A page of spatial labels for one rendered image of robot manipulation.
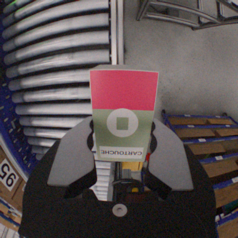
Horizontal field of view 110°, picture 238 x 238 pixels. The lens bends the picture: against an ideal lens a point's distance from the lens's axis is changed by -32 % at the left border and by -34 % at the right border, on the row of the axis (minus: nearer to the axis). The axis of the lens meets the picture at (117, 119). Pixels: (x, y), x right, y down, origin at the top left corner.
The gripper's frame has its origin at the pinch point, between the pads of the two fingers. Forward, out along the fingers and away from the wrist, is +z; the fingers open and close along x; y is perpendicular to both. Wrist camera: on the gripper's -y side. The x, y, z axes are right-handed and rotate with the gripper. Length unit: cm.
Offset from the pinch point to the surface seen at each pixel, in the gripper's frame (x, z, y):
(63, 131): -26.4, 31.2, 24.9
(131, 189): 2.9, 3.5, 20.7
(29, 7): -36, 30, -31
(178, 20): 43, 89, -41
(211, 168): 58, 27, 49
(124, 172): 1.2, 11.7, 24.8
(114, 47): -2.8, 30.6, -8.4
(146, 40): 20, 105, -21
